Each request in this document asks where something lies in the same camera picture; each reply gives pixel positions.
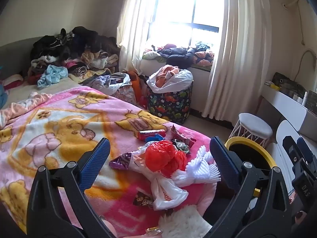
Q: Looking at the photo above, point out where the yellow rimmed black trash bin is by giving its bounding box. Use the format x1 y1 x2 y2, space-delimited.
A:
224 137 277 199

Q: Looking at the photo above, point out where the red white garment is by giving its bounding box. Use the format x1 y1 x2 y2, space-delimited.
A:
2 74 24 90

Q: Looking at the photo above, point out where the white bag of clothes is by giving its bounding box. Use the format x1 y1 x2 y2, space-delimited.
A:
147 64 194 94

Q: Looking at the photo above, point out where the teal floral garment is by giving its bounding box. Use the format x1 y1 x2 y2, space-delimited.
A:
0 67 9 110

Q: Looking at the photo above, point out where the white wire stool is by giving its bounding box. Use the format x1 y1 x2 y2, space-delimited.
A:
229 113 273 150

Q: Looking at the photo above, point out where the shiny clear wrapper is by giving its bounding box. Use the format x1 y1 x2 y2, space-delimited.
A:
145 227 163 236

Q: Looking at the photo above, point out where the white wall pipe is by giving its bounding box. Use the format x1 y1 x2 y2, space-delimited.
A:
283 0 302 11

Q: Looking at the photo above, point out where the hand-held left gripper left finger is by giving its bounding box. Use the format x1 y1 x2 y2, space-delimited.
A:
26 137 117 238

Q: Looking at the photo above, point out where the white fluffy cushion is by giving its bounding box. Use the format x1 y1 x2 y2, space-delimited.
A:
158 204 213 238

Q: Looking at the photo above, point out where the maroon snack wrapper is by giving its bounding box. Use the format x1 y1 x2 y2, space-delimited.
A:
171 125 197 145

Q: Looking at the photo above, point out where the pink cartoon printed blanket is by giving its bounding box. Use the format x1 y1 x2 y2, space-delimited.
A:
0 85 218 238

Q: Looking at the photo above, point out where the window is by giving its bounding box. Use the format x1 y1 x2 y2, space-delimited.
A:
149 0 224 48

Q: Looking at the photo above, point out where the white plastic bag red print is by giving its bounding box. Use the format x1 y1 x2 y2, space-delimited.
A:
129 151 189 210

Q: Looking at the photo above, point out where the red tube snack packet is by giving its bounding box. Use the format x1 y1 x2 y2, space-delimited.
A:
138 130 166 140

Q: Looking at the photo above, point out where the small brown wrapper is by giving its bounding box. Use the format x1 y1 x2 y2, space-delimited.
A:
133 192 155 208

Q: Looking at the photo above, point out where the orange bag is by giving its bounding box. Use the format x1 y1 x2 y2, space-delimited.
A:
127 71 149 106

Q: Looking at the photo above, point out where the clothes pile on windowsill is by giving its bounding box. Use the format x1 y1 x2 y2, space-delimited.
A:
142 43 215 67

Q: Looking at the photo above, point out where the dinosaur print fabric basket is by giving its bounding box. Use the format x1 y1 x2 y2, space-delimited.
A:
146 79 194 126

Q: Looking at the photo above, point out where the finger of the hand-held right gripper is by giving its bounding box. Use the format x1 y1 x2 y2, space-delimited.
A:
297 137 313 161
283 135 301 169

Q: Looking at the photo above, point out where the grey headboard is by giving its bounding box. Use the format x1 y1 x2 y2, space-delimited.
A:
0 37 38 80

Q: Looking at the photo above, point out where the white curved cable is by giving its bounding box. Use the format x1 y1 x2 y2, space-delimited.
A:
298 49 317 67

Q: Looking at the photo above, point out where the cream curtain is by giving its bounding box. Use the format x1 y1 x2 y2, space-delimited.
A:
201 0 270 130
116 0 164 77

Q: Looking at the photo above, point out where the light blue garment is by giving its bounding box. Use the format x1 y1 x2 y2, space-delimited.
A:
37 65 69 89

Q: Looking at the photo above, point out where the purple snack wrapper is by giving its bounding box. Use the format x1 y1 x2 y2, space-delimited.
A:
109 152 133 171

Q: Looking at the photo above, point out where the person's right hand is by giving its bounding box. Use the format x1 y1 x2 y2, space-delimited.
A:
293 209 310 230

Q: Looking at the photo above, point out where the blue plastic wrapper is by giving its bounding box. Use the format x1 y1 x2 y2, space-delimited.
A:
146 134 165 142

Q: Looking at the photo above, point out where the white vanity desk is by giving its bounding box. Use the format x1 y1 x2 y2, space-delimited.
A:
261 84 317 135

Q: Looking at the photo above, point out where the grey white garment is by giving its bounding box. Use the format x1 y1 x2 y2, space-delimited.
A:
88 72 131 96

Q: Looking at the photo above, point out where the dark patterned snack packet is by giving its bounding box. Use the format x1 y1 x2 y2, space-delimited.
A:
173 140 193 155

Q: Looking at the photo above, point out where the floral fabric bag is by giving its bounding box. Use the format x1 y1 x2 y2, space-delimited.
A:
109 82 137 105

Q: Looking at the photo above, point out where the camouflage bag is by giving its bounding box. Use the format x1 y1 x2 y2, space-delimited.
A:
272 72 308 98

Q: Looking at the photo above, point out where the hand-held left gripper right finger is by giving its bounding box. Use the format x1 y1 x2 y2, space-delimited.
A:
203 136 293 238

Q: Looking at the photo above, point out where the pile of dark clothes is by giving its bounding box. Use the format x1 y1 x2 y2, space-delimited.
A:
27 26 121 85

